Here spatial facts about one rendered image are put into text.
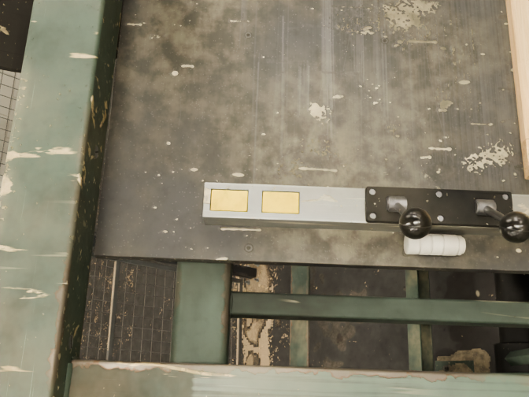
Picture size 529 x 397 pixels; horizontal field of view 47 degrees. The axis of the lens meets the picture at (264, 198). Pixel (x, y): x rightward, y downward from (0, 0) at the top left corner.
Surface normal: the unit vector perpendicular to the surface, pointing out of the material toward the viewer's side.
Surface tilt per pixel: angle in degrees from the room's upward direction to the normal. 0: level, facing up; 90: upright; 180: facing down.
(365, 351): 0
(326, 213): 50
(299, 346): 0
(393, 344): 0
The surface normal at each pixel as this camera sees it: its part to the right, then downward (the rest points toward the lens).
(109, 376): 0.03, -0.31
